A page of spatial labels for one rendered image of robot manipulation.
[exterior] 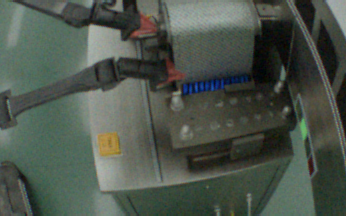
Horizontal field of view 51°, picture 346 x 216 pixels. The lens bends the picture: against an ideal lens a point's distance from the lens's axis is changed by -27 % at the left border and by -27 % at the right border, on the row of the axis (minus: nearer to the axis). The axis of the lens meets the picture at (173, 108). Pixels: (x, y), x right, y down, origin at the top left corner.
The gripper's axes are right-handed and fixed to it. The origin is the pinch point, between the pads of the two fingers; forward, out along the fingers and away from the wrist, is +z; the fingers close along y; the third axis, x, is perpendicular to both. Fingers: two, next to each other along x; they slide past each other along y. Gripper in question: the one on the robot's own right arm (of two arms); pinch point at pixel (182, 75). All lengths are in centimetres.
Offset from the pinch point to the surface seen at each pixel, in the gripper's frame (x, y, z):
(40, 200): -138, -2, -24
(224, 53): 13.5, 0.2, 6.4
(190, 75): 0.8, 0.3, 2.2
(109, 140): -24.8, 9.3, -14.0
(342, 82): 56, 37, 5
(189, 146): -4.4, 20.0, 0.8
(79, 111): -119, -59, 8
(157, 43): 3.3, -7.7, -8.2
